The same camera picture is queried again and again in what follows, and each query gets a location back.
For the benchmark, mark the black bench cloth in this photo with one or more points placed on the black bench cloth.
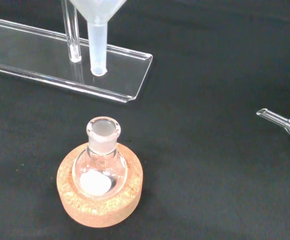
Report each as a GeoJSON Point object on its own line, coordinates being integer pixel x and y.
{"type": "Point", "coordinates": [210, 175]}

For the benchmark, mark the round-bottom glass flask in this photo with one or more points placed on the round-bottom glass flask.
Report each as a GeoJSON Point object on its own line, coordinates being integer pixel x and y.
{"type": "Point", "coordinates": [102, 140]}

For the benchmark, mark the clear acrylic funnel stand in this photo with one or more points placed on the clear acrylic funnel stand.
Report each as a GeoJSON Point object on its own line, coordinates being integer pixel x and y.
{"type": "Point", "coordinates": [35, 53]}

